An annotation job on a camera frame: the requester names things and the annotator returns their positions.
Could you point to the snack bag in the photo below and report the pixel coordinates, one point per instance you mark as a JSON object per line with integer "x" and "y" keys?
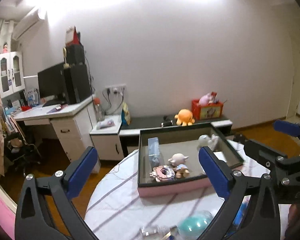
{"x": 125, "y": 115}

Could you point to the white computer desk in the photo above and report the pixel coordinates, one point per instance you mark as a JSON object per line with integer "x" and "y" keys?
{"x": 72, "y": 124}

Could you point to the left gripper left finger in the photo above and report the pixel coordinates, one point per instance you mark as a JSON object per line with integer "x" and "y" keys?
{"x": 33, "y": 219}

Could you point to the small pink doll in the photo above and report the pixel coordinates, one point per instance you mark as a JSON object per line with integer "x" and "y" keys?
{"x": 5, "y": 48}

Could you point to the pink and black tray box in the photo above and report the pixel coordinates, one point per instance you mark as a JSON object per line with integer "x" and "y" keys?
{"x": 181, "y": 139}

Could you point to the black speaker box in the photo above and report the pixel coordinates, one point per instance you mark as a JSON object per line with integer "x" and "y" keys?
{"x": 75, "y": 54}

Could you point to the black small clip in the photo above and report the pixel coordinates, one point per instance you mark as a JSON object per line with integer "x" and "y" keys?
{"x": 166, "y": 122}

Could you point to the black bathroom scale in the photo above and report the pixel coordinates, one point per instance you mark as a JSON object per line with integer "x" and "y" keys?
{"x": 240, "y": 138}

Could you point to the pink bed quilt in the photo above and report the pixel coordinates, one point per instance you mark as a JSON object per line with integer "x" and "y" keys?
{"x": 7, "y": 219}

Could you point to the teal capsule ball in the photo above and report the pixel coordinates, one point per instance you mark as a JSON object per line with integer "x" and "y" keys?
{"x": 194, "y": 225}

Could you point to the red desk calendar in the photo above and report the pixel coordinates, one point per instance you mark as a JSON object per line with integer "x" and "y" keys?
{"x": 71, "y": 36}

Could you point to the white air conditioner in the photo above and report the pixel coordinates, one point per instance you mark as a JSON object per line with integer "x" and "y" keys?
{"x": 34, "y": 17}

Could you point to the pink building block donut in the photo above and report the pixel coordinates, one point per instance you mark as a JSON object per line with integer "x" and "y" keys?
{"x": 162, "y": 173}

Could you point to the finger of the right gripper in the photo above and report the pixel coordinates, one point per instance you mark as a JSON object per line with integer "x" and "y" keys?
{"x": 289, "y": 128}
{"x": 262, "y": 154}

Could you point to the white wall cabinet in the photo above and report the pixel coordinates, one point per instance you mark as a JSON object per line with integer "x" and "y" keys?
{"x": 11, "y": 73}

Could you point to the black computer monitor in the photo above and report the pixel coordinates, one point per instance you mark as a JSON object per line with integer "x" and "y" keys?
{"x": 50, "y": 82}

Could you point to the pink plush toy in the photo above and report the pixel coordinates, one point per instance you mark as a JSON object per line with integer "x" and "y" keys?
{"x": 205, "y": 100}

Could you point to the red cap water bottle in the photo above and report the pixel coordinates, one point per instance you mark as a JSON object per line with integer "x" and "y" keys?
{"x": 98, "y": 109}

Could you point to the orange octopus plush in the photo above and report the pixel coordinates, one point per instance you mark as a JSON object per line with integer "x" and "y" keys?
{"x": 184, "y": 118}

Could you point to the clear plastic swab box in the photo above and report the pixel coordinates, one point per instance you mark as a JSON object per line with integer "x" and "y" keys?
{"x": 154, "y": 154}

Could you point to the blue highlighter marker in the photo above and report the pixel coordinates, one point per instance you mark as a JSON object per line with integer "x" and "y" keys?
{"x": 240, "y": 214}

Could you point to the red storage crate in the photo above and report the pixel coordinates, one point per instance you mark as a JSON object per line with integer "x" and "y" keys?
{"x": 209, "y": 111}

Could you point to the white bunny figurine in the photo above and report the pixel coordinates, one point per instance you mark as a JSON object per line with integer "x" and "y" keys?
{"x": 212, "y": 143}

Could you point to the pink pig doll figurine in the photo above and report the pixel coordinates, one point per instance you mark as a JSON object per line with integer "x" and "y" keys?
{"x": 177, "y": 162}

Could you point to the wall power strip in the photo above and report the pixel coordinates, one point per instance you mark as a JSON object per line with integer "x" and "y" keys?
{"x": 114, "y": 89}

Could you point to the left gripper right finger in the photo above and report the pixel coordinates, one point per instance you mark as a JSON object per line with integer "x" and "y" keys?
{"x": 262, "y": 216}

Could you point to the white power adapter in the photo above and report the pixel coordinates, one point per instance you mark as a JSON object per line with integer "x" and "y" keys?
{"x": 220, "y": 155}

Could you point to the black computer tower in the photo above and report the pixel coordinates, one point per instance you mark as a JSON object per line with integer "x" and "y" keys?
{"x": 76, "y": 84}

